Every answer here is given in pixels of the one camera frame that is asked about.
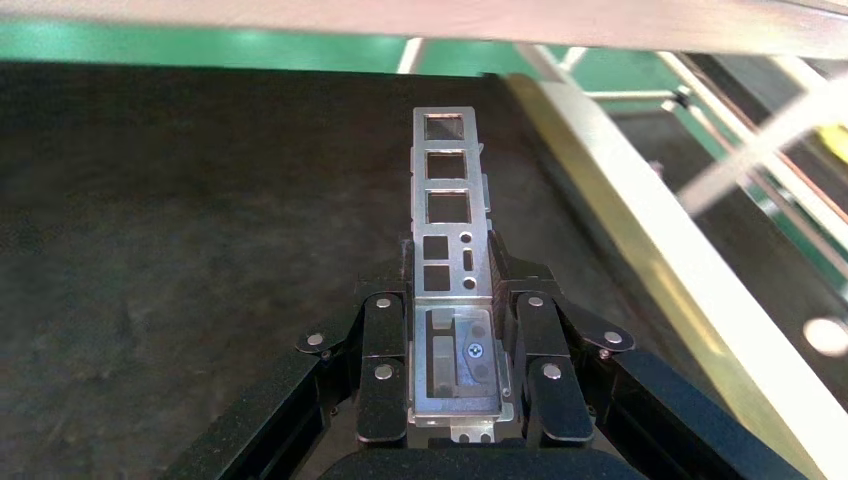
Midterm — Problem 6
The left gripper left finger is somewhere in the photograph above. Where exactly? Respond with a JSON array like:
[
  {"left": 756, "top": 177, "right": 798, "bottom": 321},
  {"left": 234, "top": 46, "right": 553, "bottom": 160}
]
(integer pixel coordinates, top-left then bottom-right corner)
[{"left": 294, "top": 238, "right": 416, "bottom": 446}]

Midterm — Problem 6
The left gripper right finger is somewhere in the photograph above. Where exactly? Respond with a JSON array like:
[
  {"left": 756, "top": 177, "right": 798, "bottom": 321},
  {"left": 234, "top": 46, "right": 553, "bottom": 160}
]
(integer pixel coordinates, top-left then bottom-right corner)
[{"left": 486, "top": 229, "right": 636, "bottom": 447}]

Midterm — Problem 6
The silver bracket with square holes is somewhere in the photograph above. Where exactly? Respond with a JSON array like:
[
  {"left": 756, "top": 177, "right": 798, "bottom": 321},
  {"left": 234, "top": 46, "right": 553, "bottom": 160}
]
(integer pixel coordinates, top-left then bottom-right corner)
[{"left": 404, "top": 105, "right": 519, "bottom": 446}]

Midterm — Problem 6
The black cart with white tubes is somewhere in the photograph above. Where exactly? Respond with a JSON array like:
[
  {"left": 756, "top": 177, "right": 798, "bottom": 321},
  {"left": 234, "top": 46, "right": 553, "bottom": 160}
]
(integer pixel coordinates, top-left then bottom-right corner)
[{"left": 582, "top": 51, "right": 848, "bottom": 293}]

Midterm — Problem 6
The white tube railing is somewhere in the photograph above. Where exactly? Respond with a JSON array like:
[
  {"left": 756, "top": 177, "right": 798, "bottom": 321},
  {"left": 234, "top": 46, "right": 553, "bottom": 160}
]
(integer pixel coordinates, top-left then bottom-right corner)
[{"left": 675, "top": 78, "right": 848, "bottom": 217}]

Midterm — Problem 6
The white table edge beam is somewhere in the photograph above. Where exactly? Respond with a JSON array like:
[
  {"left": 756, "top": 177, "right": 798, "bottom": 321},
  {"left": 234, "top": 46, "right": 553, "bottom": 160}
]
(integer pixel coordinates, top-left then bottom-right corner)
[{"left": 0, "top": 0, "right": 848, "bottom": 62}]

